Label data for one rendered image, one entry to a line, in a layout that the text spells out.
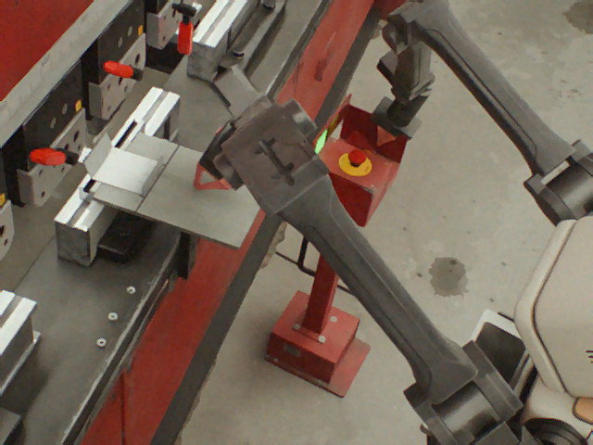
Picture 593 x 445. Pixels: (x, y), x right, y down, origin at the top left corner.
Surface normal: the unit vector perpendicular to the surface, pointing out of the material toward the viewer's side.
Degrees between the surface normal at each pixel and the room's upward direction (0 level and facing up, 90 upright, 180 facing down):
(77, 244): 90
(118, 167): 0
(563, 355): 90
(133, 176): 0
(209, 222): 0
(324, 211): 63
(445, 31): 38
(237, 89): 45
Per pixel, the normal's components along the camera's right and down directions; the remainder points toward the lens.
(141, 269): 0.14, -0.67
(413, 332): 0.21, 0.36
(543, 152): -0.13, -0.12
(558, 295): -0.48, -0.80
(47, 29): 0.94, 0.32
